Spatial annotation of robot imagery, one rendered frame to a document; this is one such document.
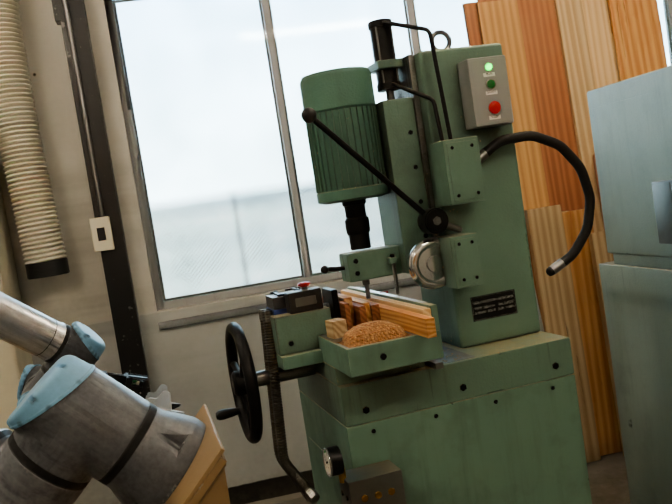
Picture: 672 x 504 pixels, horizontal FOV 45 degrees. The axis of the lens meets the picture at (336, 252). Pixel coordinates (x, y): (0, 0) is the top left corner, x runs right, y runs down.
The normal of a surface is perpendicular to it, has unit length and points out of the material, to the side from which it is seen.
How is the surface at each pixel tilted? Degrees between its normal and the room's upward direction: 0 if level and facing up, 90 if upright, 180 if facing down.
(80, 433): 94
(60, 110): 90
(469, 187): 90
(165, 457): 62
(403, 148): 90
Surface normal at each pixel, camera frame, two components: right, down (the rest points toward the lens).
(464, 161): 0.28, 0.03
